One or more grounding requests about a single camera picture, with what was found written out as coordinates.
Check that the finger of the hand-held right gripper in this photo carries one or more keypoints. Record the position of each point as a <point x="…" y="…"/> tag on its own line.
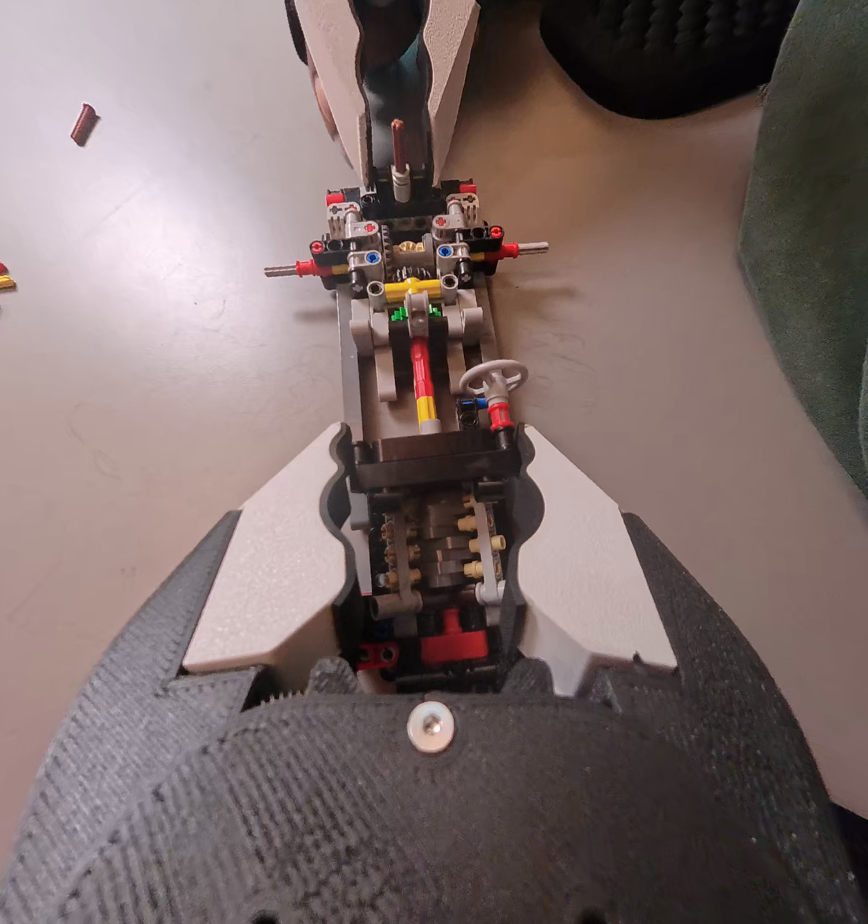
<point x="452" y="50"/>
<point x="336" y="50"/>

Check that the brown lego axle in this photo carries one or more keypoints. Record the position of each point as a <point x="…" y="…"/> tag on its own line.
<point x="84" y="125"/>

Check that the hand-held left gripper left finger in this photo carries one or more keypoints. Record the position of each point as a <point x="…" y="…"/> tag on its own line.
<point x="268" y="577"/>

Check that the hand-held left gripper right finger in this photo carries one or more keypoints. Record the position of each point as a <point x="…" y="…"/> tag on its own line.
<point x="593" y="577"/>

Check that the person's green sweatshirt torso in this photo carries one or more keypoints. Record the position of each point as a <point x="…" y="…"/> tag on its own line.
<point x="824" y="252"/>

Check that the lego car chassis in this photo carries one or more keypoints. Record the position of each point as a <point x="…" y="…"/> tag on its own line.
<point x="423" y="462"/>

